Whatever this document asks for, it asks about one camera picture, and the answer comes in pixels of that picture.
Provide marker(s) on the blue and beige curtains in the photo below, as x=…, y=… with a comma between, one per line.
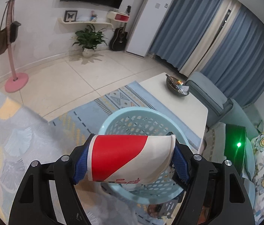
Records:
x=222, y=39

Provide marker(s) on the blue patterned rug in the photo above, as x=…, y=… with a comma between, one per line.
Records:
x=89, y=118

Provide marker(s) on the brown hanging tote bag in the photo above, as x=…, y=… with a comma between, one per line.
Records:
x=3, y=30

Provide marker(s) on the teal sofa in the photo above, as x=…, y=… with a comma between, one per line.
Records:
x=222, y=111

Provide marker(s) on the white standing air conditioner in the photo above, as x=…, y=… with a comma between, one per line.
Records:
x=147, y=24

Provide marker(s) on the white lower wall shelf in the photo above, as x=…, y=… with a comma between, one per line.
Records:
x=100, y=23

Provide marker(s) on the white red wall box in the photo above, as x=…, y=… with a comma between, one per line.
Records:
x=117, y=16

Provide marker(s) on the dark bowl with items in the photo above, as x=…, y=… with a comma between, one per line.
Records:
x=176, y=86

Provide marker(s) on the light blue plastic basket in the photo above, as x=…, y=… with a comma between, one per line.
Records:
x=144, y=121

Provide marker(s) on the scallop pattern tablecloth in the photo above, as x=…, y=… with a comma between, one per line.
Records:
x=24, y=137

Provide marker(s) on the butterfly picture frame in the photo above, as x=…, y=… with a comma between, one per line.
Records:
x=70, y=15

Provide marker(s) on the potted green plant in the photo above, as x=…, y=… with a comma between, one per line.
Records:
x=89, y=39

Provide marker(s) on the black acoustic guitar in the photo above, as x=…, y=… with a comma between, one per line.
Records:
x=119, y=40

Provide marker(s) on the black hanging bag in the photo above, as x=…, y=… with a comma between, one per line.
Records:
x=14, y=25

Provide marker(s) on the white coffee table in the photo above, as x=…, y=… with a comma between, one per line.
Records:
x=188, y=109

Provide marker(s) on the red white paper cup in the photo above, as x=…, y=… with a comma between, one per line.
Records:
x=129, y=159

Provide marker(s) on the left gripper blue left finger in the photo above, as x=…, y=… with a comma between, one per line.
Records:
x=33, y=202

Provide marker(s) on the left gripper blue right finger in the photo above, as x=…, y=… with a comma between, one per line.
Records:
x=214, y=192

